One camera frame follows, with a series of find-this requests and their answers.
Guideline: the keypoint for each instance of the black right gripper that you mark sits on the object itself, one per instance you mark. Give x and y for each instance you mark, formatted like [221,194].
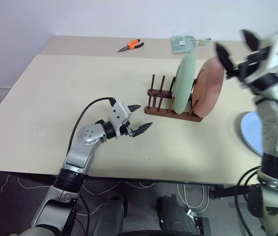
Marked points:
[252,64]

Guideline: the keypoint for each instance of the light blue plate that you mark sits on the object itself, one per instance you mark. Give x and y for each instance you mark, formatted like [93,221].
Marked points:
[250,130]

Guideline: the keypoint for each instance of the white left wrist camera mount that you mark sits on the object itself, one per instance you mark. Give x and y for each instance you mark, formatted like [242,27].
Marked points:
[117,115]

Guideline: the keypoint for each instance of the pale green plate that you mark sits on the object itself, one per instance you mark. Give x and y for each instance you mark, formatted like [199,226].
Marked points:
[184,83]

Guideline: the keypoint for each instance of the pale green plastic packet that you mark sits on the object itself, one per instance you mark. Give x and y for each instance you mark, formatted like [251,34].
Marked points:
[182,44]

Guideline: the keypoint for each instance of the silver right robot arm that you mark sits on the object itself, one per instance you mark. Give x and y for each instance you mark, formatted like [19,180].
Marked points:
[276,127]

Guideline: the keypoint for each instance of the dark rounded shape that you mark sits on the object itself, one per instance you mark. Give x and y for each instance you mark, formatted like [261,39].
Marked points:
[107,216]
[173,216]

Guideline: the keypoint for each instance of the pink plate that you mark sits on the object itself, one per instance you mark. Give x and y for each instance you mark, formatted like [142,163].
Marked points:
[207,88]

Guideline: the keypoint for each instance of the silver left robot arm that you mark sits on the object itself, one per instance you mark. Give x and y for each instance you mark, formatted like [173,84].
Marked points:
[80,152]

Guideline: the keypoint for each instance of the black table bracket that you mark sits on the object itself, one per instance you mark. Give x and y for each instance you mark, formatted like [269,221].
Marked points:
[230,191]

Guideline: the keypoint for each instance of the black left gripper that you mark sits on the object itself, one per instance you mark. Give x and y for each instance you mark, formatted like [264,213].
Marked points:
[126,129]

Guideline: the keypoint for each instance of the brown wooden dish rack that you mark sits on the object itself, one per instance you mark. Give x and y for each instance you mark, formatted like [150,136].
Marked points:
[163,113]

